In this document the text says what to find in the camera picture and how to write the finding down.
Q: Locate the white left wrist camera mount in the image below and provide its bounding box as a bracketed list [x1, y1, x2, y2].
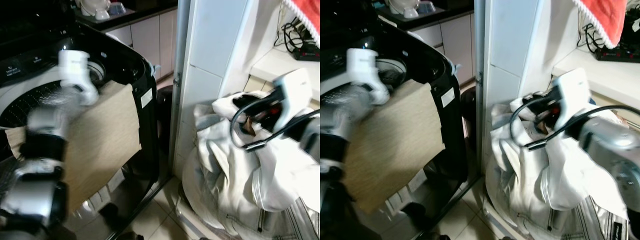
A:
[58, 49, 100, 106]
[346, 48, 390, 105]

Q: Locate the beige woven cloth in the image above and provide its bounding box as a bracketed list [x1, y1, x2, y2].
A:
[344, 78, 446, 215]
[7, 81, 143, 214]

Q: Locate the black top-load washing machine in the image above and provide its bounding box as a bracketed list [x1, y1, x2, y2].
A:
[320, 15, 472, 240]
[0, 19, 174, 240]

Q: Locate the grey metal door frame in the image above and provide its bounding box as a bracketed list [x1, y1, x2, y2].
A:
[169, 0, 194, 177]
[472, 0, 494, 173]

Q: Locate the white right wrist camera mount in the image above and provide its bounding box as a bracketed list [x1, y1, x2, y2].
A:
[271, 68, 315, 135]
[551, 67, 594, 127]

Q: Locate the black power strip with cords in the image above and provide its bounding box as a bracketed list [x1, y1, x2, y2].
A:
[579, 21, 640, 64]
[281, 19, 321, 62]

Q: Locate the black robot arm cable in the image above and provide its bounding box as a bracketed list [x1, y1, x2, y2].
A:
[230, 94, 321, 151]
[509, 94, 640, 150]

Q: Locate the white clothes pile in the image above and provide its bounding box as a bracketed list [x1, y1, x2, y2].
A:
[181, 90, 321, 240]
[484, 92, 632, 240]

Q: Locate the black round bin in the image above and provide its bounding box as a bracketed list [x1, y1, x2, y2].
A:
[156, 84, 174, 132]
[459, 87, 476, 132]

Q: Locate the white kitchen cabinet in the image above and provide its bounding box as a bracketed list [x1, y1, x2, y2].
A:
[407, 11, 476, 87]
[104, 7, 179, 83]

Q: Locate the red towel with white fringe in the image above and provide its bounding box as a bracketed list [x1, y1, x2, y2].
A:
[281, 0, 321, 49]
[572, 0, 629, 50]

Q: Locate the white ceramic pot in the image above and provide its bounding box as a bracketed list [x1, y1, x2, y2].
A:
[75, 0, 127, 21]
[387, 0, 437, 20]

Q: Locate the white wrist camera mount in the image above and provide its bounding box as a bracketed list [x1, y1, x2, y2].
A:
[58, 49, 100, 106]
[346, 48, 390, 105]
[271, 68, 315, 135]
[551, 67, 594, 127]

